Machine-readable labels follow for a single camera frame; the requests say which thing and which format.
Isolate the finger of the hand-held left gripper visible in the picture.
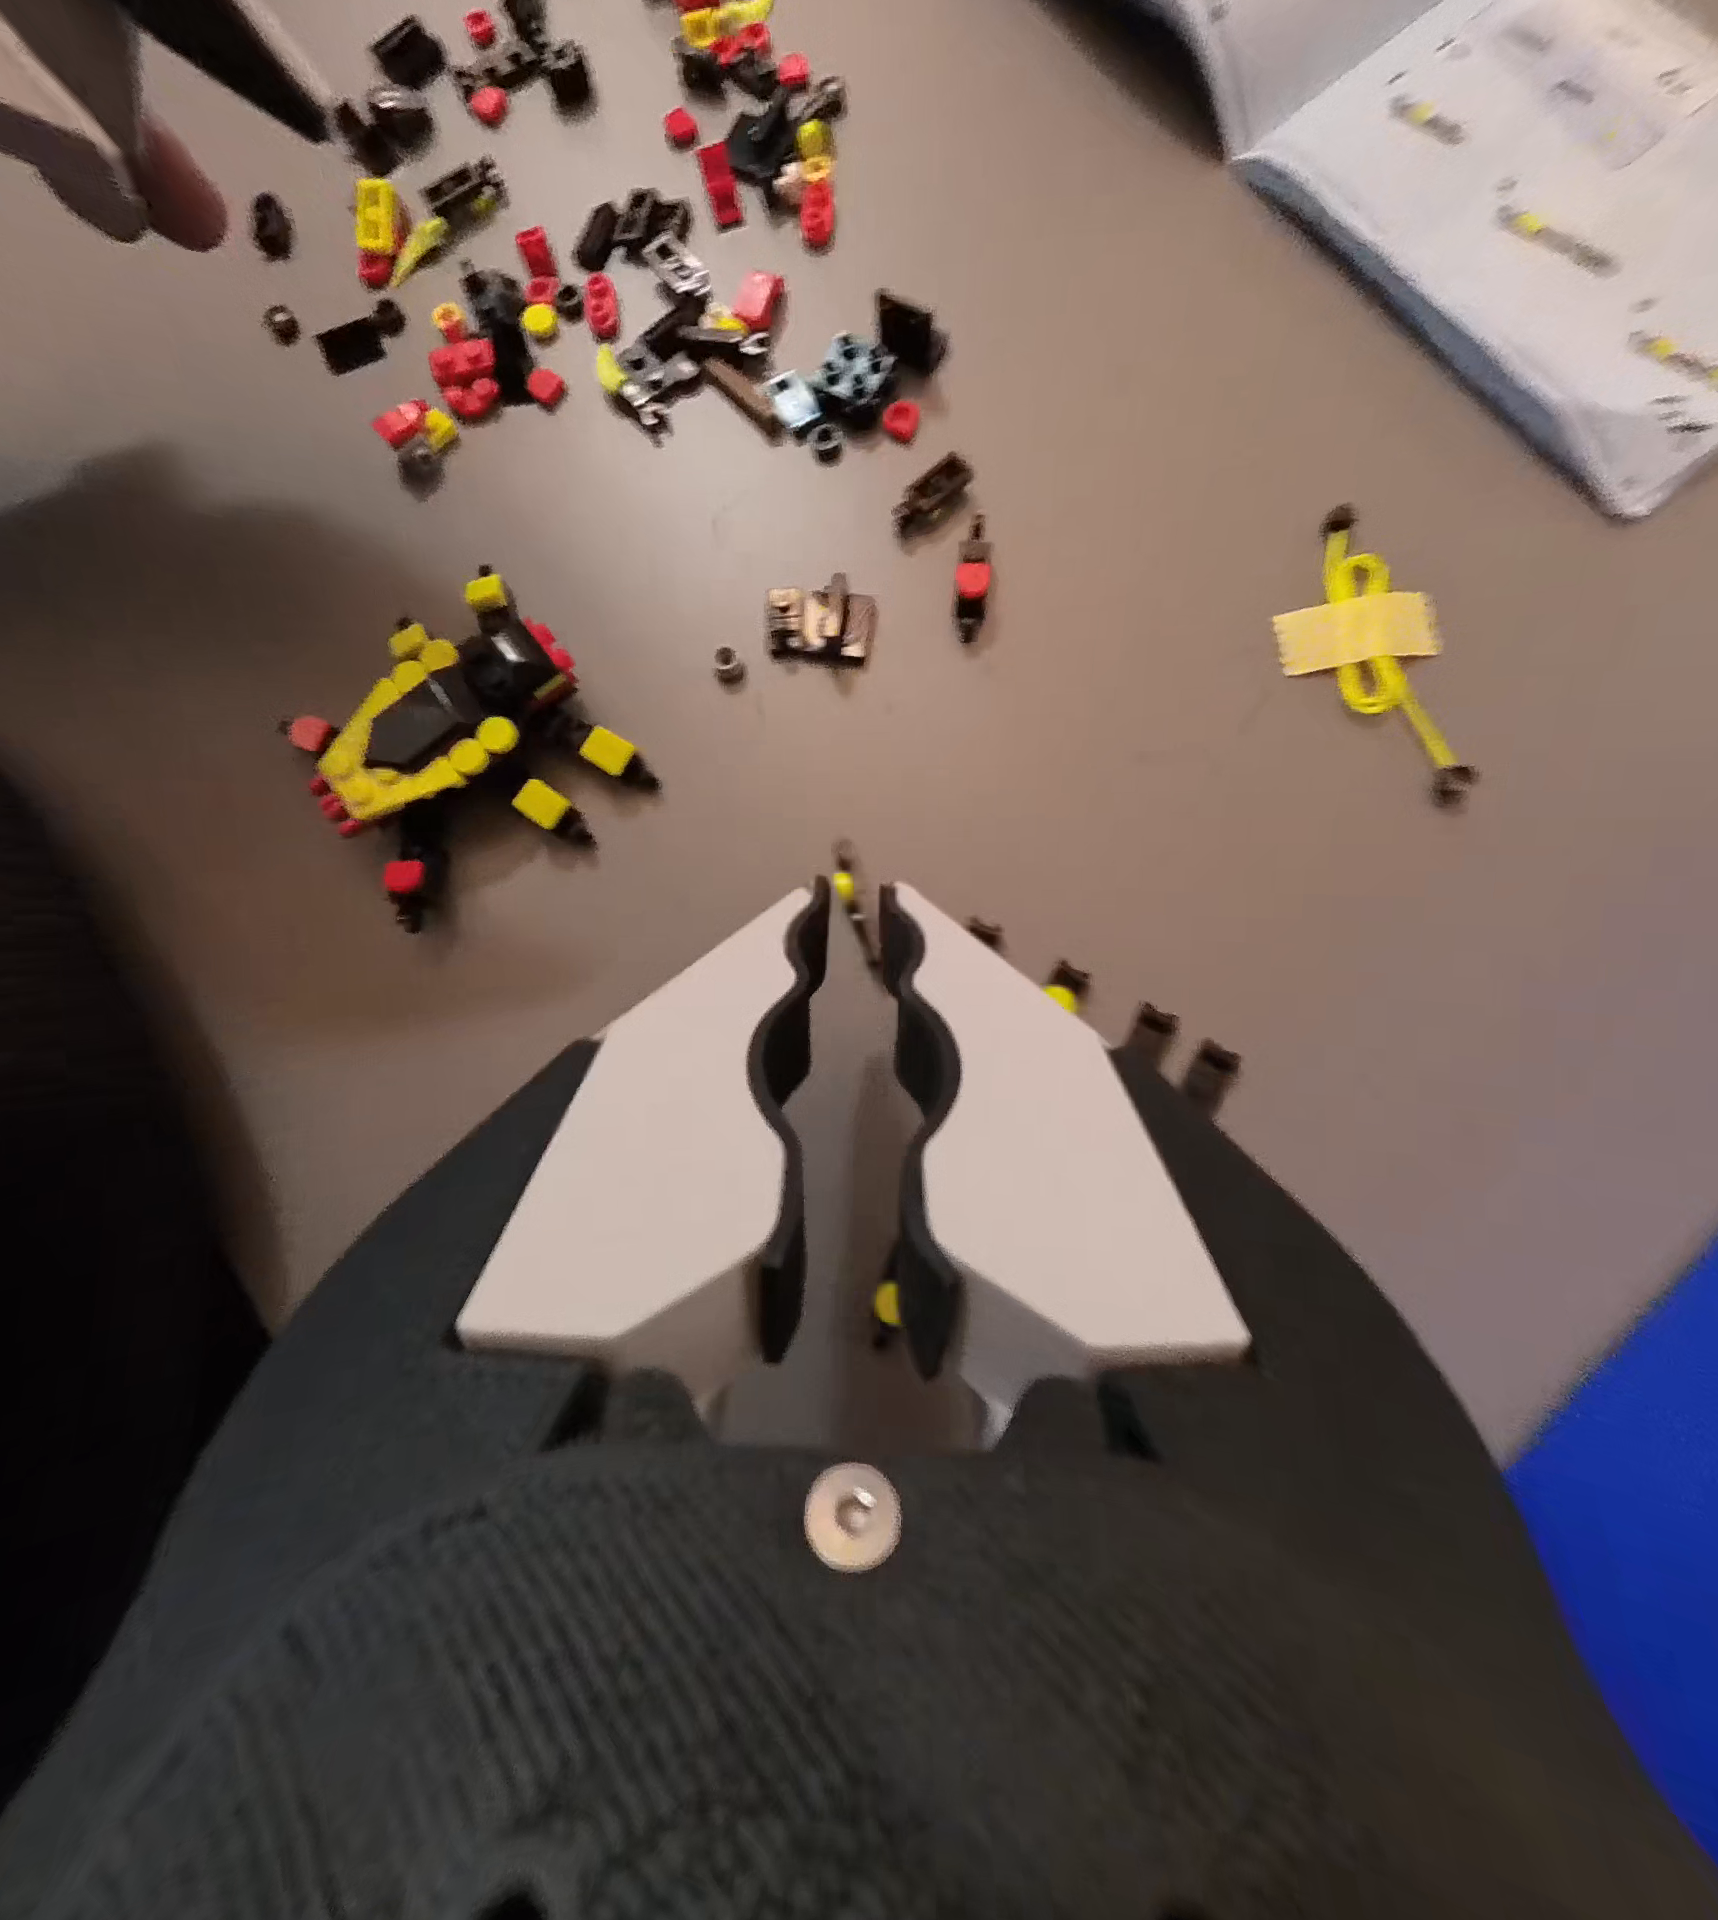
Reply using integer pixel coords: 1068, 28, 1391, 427
0, 0, 154, 241
120, 0, 340, 145

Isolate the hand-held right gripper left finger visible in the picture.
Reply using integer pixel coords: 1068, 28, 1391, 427
453, 879, 833, 1424

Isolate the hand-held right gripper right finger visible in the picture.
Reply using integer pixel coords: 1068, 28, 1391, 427
876, 881, 1254, 1419

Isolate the pile of lego pieces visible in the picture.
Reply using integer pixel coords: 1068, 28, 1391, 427
250, 0, 952, 491

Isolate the yellow black red lego model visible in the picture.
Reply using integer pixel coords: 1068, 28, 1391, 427
279, 564, 663, 936

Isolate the black lego hinge plate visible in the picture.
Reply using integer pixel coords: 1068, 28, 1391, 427
890, 451, 975, 540

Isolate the lego instruction booklet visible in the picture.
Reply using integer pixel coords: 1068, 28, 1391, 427
1097, 0, 1718, 521

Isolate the person's left hand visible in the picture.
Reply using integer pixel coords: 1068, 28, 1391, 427
0, 112, 231, 325

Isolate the black knit sweater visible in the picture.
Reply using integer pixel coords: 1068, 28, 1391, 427
0, 686, 279, 1909

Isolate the yellow tape strip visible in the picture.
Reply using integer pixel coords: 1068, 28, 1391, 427
1270, 590, 1444, 678

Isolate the blue plastic bin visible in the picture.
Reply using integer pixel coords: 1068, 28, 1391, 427
1499, 1124, 1718, 1920

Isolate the yellow elastic cord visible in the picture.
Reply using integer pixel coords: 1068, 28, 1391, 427
1315, 504, 1477, 810

